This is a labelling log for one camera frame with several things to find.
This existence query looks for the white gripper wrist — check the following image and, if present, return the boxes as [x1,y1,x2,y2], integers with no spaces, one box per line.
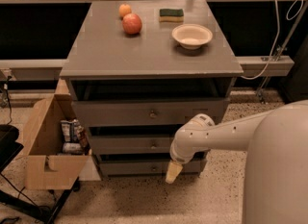
[166,140,194,184]

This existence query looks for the grey drawer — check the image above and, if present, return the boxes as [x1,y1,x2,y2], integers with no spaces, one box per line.
[72,98,229,127]
[90,135,173,155]
[99,159,207,176]

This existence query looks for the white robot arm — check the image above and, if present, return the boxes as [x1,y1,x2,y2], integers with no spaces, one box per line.
[166,100,308,224]

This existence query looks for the grey top drawer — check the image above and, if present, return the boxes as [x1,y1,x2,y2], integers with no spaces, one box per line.
[72,98,229,127]

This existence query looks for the grey bottom drawer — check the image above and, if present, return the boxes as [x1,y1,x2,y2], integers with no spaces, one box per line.
[99,159,207,176]

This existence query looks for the grey drawer cabinet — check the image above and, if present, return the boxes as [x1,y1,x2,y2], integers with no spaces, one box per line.
[61,0,243,173]

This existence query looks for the snack packets in box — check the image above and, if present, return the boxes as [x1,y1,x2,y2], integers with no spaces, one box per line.
[60,119,89,155]

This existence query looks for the brown cardboard box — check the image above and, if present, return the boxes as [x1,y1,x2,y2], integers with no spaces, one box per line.
[23,94,89,189]

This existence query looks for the white paper bowl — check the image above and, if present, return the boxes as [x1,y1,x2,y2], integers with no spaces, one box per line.
[171,24,213,50]

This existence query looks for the red apple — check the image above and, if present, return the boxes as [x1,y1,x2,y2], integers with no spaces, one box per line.
[122,13,142,35]

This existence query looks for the green yellow sponge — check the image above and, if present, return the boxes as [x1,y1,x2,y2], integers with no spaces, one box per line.
[159,9,184,22]

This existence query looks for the small orange fruit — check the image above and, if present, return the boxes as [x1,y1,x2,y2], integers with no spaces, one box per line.
[118,4,132,18]

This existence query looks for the metal railing frame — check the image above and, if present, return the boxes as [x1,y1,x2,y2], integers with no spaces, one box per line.
[0,0,308,78]

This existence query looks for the white cable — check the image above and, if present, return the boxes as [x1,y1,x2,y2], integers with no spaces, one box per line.
[240,0,304,81]

